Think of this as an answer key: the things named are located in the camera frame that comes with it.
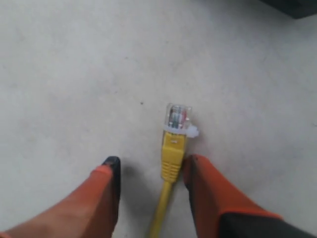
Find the black rectangular box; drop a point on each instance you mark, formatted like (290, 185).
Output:
(297, 9)

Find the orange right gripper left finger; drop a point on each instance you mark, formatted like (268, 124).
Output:
(90, 211)

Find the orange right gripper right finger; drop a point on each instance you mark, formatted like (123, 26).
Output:
(221, 210)

